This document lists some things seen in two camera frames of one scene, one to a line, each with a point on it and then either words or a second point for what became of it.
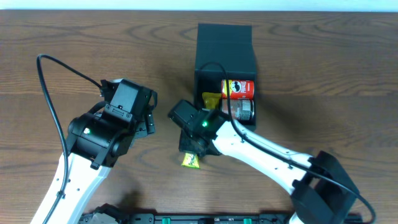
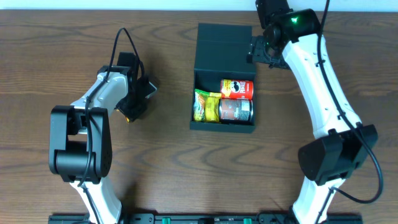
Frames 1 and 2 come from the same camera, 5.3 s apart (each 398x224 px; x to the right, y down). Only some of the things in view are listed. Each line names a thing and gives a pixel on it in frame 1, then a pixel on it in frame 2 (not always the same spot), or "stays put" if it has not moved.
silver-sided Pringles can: [241, 109] stays put
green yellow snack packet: [191, 160] -> [199, 106]
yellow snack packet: [211, 100] stays put
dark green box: [224, 51] stays put
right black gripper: [190, 146] -> [256, 52]
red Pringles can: [238, 89] stays put
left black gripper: [146, 125] -> [131, 109]
